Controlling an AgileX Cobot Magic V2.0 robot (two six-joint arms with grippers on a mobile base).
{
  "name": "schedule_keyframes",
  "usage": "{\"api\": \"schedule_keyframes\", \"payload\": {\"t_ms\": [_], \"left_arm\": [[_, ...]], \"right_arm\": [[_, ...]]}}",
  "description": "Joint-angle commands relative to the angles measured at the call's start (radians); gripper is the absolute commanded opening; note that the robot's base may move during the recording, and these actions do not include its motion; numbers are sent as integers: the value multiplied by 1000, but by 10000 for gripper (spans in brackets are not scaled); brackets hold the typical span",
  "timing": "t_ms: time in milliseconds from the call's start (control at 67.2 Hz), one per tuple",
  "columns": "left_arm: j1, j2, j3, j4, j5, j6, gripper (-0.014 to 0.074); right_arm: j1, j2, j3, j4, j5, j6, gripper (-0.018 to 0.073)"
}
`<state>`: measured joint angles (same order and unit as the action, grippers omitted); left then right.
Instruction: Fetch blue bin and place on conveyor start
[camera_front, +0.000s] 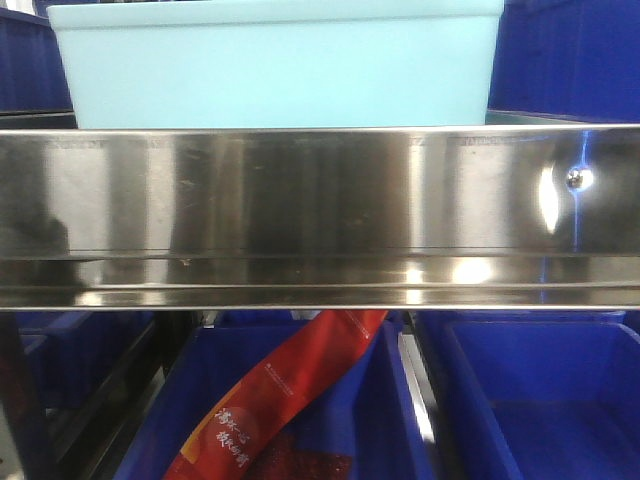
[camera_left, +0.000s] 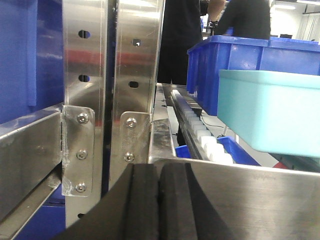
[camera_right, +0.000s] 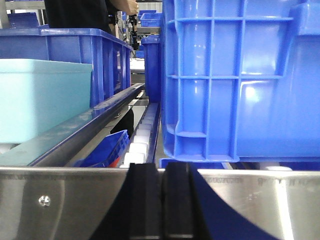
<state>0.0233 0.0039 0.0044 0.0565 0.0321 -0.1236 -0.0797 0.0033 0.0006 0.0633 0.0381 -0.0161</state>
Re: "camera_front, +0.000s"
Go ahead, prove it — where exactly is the light blue plastic bin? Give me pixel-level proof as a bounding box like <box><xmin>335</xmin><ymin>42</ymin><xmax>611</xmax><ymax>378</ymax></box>
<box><xmin>48</xmin><ymin>1</ymin><xmax>504</xmax><ymax>129</ymax></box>

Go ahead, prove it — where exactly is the blue bin holding red package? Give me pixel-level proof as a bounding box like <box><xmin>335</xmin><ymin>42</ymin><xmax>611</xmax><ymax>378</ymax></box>
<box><xmin>114</xmin><ymin>311</ymin><xmax>435</xmax><ymax>479</ymax></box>

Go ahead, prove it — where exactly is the blue bin lower right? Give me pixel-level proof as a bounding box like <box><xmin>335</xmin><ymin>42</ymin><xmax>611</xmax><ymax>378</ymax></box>
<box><xmin>415</xmin><ymin>311</ymin><xmax>639</xmax><ymax>479</ymax></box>

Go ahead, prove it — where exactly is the blue bin lower left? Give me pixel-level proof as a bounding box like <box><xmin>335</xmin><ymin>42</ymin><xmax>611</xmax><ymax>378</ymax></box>
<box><xmin>16</xmin><ymin>311</ymin><xmax>152</xmax><ymax>409</ymax></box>

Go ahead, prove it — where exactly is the blue bin upper right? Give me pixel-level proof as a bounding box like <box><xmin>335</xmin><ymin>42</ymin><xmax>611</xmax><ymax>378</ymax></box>
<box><xmin>489</xmin><ymin>1</ymin><xmax>639</xmax><ymax>123</ymax></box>

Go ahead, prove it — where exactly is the blue bin upper left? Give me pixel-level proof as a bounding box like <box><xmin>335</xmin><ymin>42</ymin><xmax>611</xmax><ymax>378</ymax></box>
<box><xmin>1</xmin><ymin>1</ymin><xmax>72</xmax><ymax>112</ymax></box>

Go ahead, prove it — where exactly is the red snack package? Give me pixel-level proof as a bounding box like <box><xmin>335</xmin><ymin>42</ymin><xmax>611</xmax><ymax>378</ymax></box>
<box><xmin>163</xmin><ymin>309</ymin><xmax>388</xmax><ymax>479</ymax></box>

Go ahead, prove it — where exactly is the round steel bolt head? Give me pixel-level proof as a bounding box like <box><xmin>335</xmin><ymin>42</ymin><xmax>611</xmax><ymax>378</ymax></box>
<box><xmin>566</xmin><ymin>167</ymin><xmax>594</xmax><ymax>192</ymax></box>

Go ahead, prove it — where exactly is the stainless steel shelf rail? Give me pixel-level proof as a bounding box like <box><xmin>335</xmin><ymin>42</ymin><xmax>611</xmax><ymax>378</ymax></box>
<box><xmin>1</xmin><ymin>124</ymin><xmax>639</xmax><ymax>311</ymax></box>

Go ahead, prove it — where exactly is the dark steel rack frame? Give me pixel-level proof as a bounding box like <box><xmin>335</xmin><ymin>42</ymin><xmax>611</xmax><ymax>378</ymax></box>
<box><xmin>1</xmin><ymin>311</ymin><xmax>197</xmax><ymax>479</ymax></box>

